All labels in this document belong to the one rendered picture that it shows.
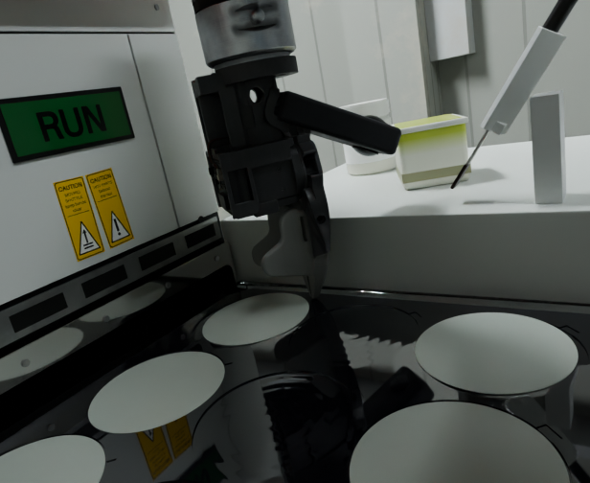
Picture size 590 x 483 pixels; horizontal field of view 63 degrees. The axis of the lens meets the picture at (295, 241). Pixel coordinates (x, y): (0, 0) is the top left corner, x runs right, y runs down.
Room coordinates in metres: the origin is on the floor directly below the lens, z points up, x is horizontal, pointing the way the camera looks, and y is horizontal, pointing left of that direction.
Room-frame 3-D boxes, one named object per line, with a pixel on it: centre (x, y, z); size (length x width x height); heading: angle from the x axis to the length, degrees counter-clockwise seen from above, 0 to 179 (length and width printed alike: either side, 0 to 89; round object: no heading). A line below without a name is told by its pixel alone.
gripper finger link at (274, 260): (0.40, 0.00, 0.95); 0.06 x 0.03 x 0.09; 106
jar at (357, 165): (0.68, -0.13, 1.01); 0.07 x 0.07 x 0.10
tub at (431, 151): (0.54, -0.17, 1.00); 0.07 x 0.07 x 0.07; 81
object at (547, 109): (0.39, -0.20, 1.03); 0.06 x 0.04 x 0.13; 54
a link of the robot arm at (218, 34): (0.42, 0.00, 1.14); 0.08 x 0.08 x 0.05
